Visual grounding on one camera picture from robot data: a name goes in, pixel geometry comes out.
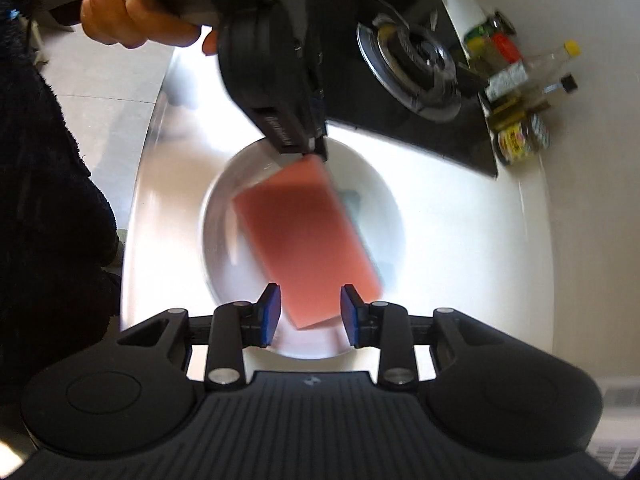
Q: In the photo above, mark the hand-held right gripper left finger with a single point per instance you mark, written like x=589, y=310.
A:
x=269, y=316

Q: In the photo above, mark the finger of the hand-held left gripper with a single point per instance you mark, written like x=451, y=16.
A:
x=282, y=127
x=317, y=132

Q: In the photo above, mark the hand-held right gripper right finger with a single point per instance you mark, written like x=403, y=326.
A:
x=350, y=317

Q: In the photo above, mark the pink and green sponge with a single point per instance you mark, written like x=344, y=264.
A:
x=300, y=240

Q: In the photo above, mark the white bowl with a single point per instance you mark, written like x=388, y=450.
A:
x=220, y=240

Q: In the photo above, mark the person's left hand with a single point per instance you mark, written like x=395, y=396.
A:
x=115, y=15

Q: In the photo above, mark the black glass gas stove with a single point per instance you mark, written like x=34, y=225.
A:
x=380, y=127

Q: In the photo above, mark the metal stove burner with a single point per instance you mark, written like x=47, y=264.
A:
x=420, y=55

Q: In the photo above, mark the green and yellow container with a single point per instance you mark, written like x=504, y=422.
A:
x=478, y=40

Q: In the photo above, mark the dark olive bottle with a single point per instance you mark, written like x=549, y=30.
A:
x=510, y=112

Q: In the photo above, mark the white-labelled bottle with black cap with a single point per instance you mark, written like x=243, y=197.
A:
x=510, y=80

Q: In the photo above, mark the jar with yellow label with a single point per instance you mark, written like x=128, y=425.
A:
x=520, y=140

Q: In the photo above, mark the red-lidded container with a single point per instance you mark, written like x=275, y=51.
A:
x=505, y=46

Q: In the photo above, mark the clear bottle with yellow cap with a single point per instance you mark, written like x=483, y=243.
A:
x=547, y=59

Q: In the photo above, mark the black fleece clothing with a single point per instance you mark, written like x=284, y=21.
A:
x=45, y=220

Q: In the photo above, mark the white vent grille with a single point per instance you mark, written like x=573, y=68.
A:
x=617, y=455

